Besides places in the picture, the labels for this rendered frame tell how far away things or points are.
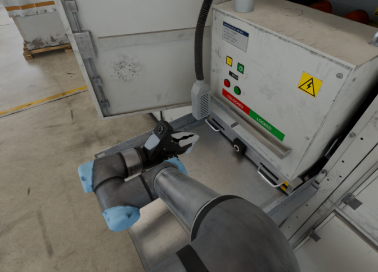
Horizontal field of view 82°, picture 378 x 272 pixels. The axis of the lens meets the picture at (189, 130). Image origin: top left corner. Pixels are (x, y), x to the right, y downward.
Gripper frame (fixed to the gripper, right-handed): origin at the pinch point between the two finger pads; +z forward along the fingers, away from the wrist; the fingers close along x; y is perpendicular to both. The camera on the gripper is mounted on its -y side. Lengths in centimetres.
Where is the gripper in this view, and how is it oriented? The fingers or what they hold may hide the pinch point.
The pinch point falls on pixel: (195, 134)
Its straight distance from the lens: 71.7
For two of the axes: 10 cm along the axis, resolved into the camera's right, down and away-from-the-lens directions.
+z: 8.3, -2.6, 5.0
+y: -1.4, 7.6, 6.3
